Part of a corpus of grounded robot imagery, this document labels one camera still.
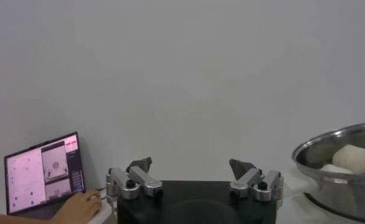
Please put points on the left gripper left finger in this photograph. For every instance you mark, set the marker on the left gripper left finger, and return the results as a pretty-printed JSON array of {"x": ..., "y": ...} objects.
[{"x": 146, "y": 182}]

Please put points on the person's bare hand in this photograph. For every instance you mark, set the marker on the person's bare hand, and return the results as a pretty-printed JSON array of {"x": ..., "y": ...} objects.
[{"x": 79, "y": 208}]

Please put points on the perforated steel steamer basket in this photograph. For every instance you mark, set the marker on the perforated steel steamer basket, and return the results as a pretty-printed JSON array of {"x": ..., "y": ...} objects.
[{"x": 337, "y": 188}]

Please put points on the white steamed baozi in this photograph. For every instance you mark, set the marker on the white steamed baozi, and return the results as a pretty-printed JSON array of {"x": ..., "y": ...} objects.
[
  {"x": 334, "y": 169},
  {"x": 354, "y": 159}
]

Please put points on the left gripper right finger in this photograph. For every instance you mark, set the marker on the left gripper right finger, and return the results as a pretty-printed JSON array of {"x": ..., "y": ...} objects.
[{"x": 248, "y": 179}]

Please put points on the dark laptop with wide screen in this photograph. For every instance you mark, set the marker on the dark laptop with wide screen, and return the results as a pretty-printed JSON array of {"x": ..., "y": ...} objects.
[{"x": 42, "y": 173}]

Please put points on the person's bare forearm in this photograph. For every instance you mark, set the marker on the person's bare forearm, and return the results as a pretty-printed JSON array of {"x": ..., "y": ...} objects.
[{"x": 18, "y": 219}]

